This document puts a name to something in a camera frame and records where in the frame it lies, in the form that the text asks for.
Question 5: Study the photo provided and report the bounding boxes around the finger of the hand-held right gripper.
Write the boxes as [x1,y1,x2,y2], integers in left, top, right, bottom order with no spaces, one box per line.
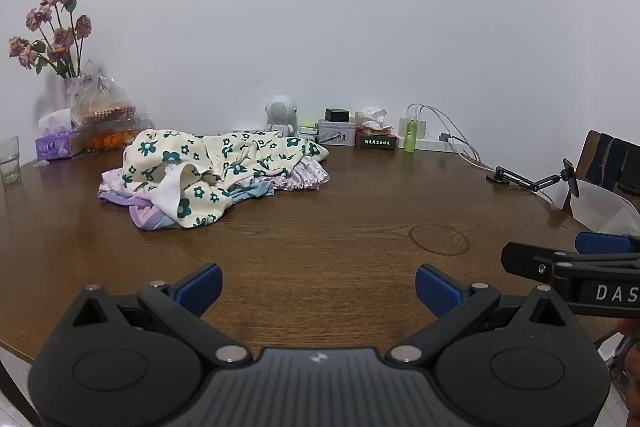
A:
[575,232,640,254]
[501,241,640,281]

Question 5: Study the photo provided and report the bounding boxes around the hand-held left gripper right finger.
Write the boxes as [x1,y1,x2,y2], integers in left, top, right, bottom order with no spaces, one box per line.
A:
[385,264,571,365]

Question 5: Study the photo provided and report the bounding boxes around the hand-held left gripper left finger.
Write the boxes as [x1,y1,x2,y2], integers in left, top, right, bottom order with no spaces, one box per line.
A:
[70,263,251,367]

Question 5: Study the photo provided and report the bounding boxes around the cream green floral pants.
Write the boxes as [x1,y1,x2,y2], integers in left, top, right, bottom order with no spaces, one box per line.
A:
[121,129,330,229]

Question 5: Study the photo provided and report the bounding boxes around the dark grey cloth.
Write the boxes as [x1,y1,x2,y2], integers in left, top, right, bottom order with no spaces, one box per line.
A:
[620,139,640,196]

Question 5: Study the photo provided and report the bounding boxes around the navy blue cloth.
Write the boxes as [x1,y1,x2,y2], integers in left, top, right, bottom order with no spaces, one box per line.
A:
[596,134,629,188]

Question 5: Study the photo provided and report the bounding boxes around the wooden chair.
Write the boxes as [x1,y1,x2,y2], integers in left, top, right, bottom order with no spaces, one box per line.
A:
[562,130,640,228]

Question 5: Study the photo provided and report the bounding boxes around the purple striped garment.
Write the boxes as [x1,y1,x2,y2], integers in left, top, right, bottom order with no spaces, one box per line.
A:
[98,189,176,232]

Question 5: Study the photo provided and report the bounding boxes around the light blue garment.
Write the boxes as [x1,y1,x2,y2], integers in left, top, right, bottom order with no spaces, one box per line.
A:
[227,181,275,202]

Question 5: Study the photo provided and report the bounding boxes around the white power strip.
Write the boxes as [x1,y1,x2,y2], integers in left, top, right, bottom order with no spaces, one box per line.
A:
[396,137,473,154]

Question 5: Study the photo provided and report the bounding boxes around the pink floral ruffled garment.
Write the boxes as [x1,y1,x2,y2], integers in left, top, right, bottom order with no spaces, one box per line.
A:
[100,157,331,198]

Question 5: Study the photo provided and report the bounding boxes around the white power adapter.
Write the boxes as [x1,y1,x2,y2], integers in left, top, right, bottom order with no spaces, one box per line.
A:
[398,116,427,140]

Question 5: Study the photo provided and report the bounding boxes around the pile of oranges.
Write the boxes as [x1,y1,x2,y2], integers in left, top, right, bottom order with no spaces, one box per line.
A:
[82,132,136,152]

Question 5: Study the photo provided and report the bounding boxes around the silver tin box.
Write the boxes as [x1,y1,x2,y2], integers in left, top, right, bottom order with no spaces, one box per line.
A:
[317,119,358,146]

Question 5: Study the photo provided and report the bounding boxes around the white astronaut figurine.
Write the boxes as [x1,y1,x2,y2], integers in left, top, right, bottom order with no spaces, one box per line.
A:
[264,95,299,138]

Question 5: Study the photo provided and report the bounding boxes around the purple tissue box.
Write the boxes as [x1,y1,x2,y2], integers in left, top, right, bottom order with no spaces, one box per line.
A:
[35,109,85,160]

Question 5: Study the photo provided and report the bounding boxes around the clear plastic snack bag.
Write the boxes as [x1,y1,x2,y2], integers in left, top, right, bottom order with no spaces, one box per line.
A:
[70,59,156,142]

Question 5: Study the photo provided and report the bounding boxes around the clear drinking glass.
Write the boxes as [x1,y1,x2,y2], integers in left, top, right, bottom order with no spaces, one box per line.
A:
[0,136,22,185]

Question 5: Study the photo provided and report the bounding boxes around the translucent purple vase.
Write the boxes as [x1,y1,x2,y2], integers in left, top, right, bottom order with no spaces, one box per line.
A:
[62,74,88,108]

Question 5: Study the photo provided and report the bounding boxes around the dried pink rose bouquet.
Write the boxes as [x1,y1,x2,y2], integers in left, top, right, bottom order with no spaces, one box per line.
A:
[8,0,93,80]

